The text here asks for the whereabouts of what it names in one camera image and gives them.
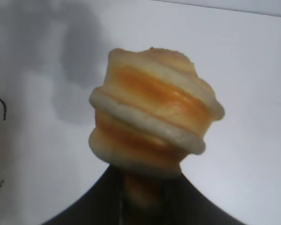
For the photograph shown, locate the long striped twisted bread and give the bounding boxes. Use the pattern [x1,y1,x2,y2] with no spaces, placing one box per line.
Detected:
[88,47,226,208]

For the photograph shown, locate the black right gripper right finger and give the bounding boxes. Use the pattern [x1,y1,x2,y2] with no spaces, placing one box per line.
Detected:
[124,173,240,225]

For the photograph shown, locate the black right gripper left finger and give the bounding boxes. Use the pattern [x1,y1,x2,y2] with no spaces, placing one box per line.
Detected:
[40,166,125,225]

